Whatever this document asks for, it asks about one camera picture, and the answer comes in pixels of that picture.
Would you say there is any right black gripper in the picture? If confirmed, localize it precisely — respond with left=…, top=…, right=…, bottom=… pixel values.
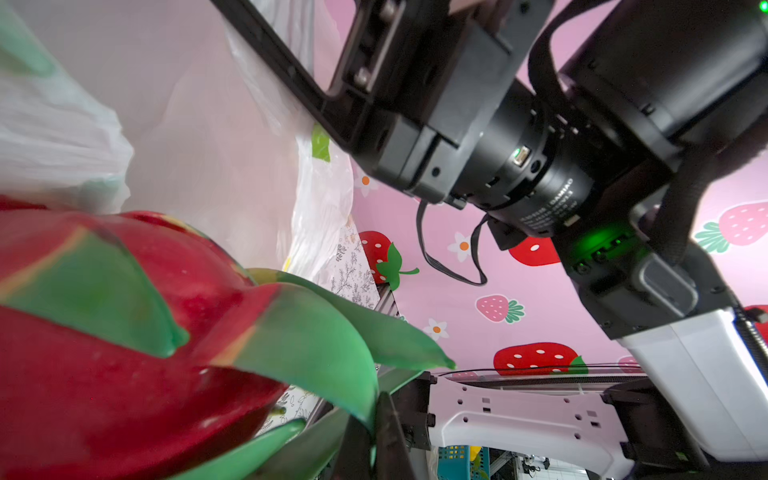
left=217, top=1, right=553, bottom=204

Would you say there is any red fake dragon fruit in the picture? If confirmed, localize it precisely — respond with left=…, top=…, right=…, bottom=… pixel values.
left=1, top=196, right=453, bottom=479

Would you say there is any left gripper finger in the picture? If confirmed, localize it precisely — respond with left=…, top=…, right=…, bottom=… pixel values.
left=347, top=392, right=416, bottom=480

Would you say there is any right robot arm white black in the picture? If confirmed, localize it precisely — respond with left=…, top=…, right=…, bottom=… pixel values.
left=216, top=1, right=767, bottom=479

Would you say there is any white lemon print plastic bag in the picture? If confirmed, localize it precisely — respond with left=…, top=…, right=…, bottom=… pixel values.
left=1, top=1, right=379, bottom=308

